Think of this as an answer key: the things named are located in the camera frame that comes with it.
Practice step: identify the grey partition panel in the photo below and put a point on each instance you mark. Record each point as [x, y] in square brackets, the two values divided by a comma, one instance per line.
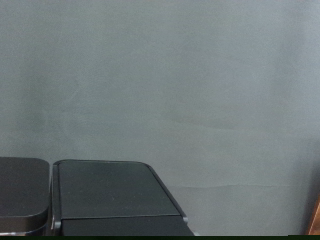
[166, 83]

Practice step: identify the black Keurig coffee machine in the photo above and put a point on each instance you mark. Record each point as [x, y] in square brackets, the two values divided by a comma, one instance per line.
[110, 193]

